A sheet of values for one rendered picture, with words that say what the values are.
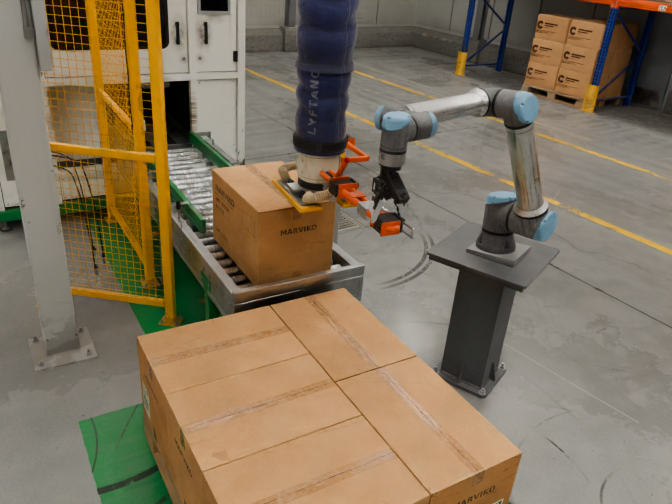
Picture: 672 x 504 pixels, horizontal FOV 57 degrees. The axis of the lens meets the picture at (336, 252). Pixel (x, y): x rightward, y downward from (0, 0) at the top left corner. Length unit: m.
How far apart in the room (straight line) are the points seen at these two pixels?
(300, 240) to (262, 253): 0.20
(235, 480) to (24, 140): 1.78
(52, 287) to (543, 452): 2.50
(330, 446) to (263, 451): 0.22
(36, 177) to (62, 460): 1.25
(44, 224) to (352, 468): 1.89
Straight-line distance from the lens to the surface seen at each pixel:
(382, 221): 2.09
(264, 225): 2.79
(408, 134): 2.04
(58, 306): 3.41
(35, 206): 3.16
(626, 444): 3.38
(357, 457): 2.13
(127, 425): 3.08
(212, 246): 3.33
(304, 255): 2.96
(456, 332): 3.25
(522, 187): 2.76
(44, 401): 3.30
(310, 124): 2.48
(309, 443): 2.16
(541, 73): 10.75
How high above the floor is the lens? 2.06
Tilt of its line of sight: 27 degrees down
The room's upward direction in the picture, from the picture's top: 5 degrees clockwise
